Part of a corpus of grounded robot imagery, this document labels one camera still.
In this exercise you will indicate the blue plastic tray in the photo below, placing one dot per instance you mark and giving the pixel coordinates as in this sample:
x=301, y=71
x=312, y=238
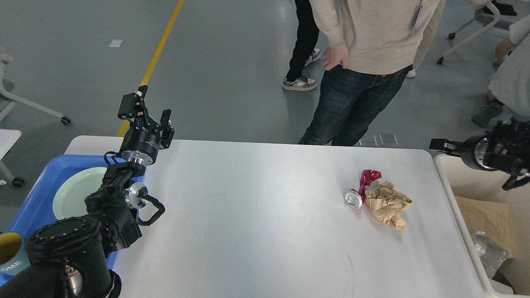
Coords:
x=36, y=210

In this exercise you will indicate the brown paper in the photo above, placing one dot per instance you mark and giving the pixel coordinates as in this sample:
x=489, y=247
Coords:
x=388, y=205

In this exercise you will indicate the mint green plate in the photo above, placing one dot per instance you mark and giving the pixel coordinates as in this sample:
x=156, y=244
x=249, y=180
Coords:
x=69, y=199

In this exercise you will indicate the person in beige sweater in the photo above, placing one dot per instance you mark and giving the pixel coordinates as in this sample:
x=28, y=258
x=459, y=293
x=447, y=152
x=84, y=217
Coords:
x=372, y=45

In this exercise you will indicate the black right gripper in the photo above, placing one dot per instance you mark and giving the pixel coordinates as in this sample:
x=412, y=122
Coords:
x=471, y=151

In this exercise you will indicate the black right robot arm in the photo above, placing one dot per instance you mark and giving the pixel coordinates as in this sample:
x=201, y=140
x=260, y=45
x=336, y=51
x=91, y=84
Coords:
x=505, y=148

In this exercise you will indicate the right metal floor plate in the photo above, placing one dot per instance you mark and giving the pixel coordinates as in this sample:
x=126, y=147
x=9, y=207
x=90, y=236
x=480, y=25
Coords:
x=388, y=140

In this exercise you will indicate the crushed red soda can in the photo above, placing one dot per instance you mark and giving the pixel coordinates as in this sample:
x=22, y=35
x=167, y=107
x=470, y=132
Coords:
x=355, y=198

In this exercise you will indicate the white rolling chair base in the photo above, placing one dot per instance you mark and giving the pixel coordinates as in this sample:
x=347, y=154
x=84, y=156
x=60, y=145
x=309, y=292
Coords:
x=12, y=99

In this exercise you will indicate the brown paper bag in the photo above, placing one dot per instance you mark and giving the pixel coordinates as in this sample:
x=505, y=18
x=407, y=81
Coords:
x=488, y=217

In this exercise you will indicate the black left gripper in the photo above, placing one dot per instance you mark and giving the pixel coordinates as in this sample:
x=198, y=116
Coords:
x=144, y=137

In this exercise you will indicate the teal mug yellow inside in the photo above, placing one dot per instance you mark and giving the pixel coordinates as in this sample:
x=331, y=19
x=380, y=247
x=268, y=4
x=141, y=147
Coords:
x=13, y=255

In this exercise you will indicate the left metal floor plate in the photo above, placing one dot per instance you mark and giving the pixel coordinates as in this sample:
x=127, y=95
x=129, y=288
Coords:
x=368, y=140

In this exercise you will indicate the metal floor plate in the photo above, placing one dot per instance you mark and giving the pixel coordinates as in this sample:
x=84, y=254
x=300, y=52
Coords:
x=388, y=140
x=368, y=140

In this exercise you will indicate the person in white shirt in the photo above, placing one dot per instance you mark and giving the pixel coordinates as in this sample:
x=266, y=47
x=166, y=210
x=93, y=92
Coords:
x=510, y=85

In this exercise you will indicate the person in beige trousers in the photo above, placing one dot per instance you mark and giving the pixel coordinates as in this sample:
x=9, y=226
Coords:
x=428, y=35

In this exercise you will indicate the person in black trousers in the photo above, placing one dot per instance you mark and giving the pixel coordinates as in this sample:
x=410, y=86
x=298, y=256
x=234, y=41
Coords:
x=304, y=51

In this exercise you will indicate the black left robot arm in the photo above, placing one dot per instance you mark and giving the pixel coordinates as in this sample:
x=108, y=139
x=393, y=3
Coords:
x=68, y=258

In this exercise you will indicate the white plastic bin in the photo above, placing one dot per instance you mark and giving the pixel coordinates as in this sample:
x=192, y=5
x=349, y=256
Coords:
x=460, y=180

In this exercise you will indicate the foil tray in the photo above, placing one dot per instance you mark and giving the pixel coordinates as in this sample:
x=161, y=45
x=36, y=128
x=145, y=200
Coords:
x=491, y=255

